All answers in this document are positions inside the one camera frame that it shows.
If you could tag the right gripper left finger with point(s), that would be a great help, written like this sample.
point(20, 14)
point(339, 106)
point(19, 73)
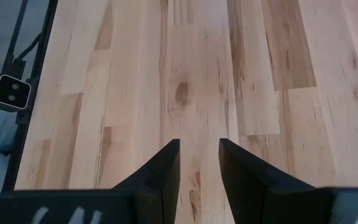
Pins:
point(89, 207)

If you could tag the black aluminium table frame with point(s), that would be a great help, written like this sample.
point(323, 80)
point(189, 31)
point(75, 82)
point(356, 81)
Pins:
point(44, 40)

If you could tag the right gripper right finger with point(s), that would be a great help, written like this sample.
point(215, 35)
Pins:
point(275, 199)

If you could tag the small black camera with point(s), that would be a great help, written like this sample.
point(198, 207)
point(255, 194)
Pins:
point(11, 91)

